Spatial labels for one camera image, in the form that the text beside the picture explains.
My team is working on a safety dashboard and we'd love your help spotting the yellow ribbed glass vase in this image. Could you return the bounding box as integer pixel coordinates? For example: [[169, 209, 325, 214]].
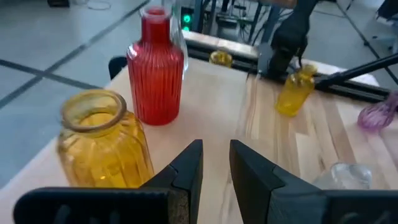
[[57, 89, 155, 189]]

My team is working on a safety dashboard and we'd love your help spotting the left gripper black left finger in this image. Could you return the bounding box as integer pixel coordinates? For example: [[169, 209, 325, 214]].
[[12, 139, 204, 224]]

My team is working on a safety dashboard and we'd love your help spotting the red ribbed bottle vase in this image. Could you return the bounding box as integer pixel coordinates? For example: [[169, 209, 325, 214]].
[[126, 5, 185, 127]]

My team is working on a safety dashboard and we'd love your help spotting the pale purple ribbed vase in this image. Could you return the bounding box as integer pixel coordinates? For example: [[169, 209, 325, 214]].
[[356, 90, 398, 131]]

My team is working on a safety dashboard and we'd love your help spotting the black aluminium table frame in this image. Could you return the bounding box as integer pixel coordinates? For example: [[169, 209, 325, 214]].
[[183, 30, 398, 103]]

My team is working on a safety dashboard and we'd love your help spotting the black equipment with green light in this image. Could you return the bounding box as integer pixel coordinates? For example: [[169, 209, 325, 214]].
[[180, 5, 196, 32]]

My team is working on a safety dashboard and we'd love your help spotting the short clear ribbed vase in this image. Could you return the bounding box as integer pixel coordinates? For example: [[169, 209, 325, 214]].
[[312, 161, 373, 190]]

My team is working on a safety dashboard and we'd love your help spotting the yellow embossed glass vase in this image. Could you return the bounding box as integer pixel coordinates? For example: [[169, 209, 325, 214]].
[[275, 63, 318, 118]]

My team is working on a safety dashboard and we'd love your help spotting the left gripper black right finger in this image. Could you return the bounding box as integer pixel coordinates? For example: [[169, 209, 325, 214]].
[[229, 139, 398, 224]]

